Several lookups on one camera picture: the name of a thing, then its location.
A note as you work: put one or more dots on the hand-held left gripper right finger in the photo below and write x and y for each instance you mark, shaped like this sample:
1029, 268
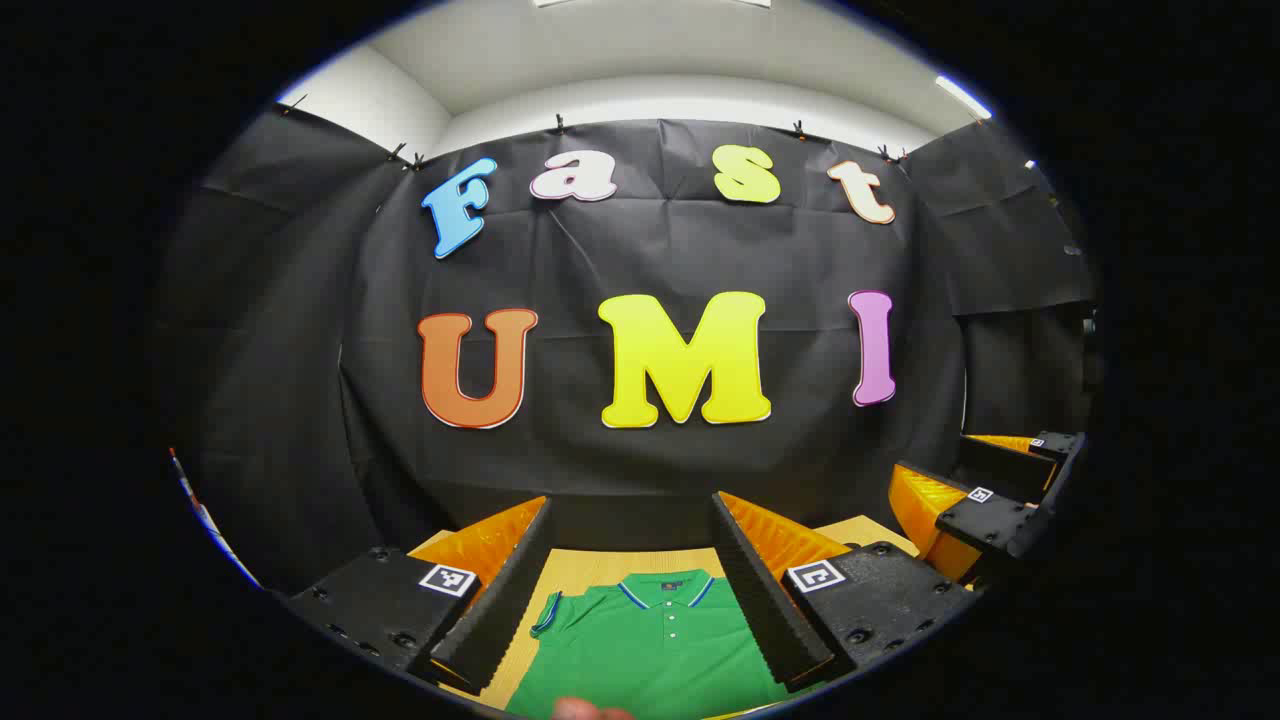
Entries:
765, 610

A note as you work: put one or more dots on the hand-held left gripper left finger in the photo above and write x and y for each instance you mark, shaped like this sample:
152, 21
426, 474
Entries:
500, 610

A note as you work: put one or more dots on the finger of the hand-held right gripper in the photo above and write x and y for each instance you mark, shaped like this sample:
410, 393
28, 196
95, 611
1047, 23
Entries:
990, 520
1000, 465

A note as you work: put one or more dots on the green T-shirt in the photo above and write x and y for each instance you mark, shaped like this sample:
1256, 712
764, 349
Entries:
650, 650

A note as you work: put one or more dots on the white and blue object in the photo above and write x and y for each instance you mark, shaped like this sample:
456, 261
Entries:
205, 515

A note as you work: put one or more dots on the ceiling light strip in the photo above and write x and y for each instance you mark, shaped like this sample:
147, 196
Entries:
962, 96

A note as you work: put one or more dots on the black backdrop cloth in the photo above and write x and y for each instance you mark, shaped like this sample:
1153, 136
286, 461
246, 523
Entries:
650, 250

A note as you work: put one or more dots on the row of black cloth clips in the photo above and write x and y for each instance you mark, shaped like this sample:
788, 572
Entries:
560, 124

